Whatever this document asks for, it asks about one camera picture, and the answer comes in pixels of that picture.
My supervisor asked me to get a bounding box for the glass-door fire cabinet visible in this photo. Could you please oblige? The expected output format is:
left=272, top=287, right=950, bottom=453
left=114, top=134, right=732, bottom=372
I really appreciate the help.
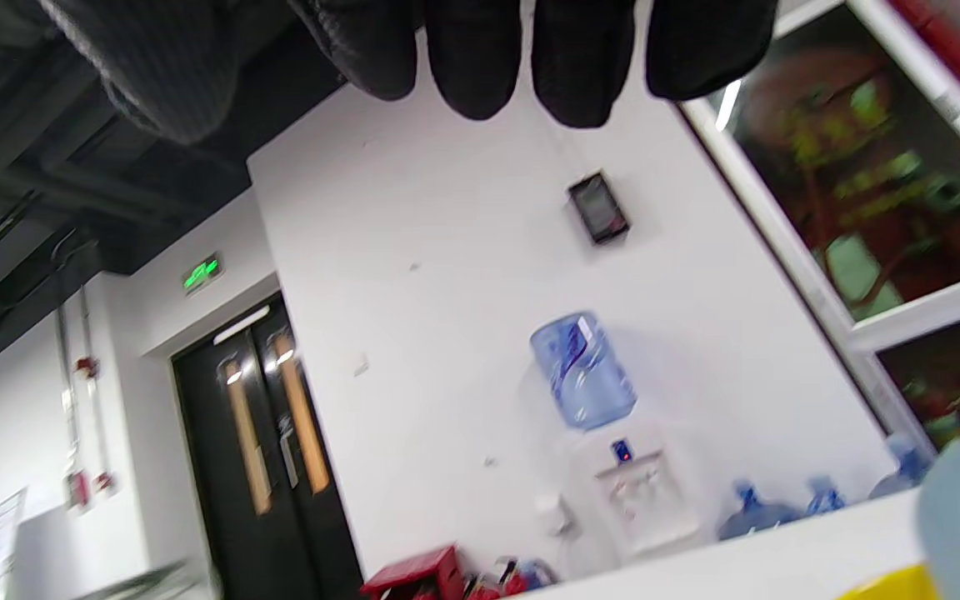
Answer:
left=680, top=0, right=960, bottom=455

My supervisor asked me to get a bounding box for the row of blue water jugs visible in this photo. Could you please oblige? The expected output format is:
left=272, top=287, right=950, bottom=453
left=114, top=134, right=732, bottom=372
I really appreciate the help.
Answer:
left=717, top=396, right=960, bottom=543

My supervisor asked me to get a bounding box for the white water dispenser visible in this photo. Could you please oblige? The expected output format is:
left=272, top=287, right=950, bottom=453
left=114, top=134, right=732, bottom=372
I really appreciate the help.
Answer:
left=567, top=421, right=702, bottom=559

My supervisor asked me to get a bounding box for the green exit sign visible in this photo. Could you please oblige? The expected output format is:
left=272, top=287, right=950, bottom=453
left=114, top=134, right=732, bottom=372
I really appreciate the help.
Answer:
left=182, top=254, right=224, bottom=294

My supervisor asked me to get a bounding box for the yellow plastic bowl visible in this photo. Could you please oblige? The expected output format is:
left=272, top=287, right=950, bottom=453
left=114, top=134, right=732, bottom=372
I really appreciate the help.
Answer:
left=834, top=562, right=939, bottom=600

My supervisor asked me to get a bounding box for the black double door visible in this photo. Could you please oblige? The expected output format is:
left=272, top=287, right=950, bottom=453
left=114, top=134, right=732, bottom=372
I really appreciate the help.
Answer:
left=170, top=292, right=364, bottom=600

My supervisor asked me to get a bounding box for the white wall box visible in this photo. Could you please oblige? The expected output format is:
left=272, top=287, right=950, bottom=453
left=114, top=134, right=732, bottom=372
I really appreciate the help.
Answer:
left=534, top=496, right=573, bottom=538

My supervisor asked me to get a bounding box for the red fire extinguisher cabinet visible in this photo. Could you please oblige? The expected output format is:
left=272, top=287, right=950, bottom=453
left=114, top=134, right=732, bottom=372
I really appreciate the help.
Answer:
left=361, top=546, right=464, bottom=600

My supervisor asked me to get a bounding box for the red fire extinguisher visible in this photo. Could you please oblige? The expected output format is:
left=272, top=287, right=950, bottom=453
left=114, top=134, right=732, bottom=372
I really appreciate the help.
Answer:
left=497, top=558, right=529, bottom=597
left=463, top=571, right=504, bottom=600

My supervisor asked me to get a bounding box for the large blue water bottle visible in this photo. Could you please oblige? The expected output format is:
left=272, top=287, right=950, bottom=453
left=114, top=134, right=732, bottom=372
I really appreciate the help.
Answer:
left=520, top=557, right=560, bottom=591
left=530, top=312, right=638, bottom=432

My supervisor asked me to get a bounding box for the person's right hand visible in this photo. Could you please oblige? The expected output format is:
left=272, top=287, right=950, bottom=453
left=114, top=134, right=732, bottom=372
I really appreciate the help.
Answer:
left=38, top=0, right=781, bottom=147

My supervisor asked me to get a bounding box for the black wall device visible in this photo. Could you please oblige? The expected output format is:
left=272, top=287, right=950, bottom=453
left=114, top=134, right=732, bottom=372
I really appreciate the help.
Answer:
left=567, top=171, right=631, bottom=247

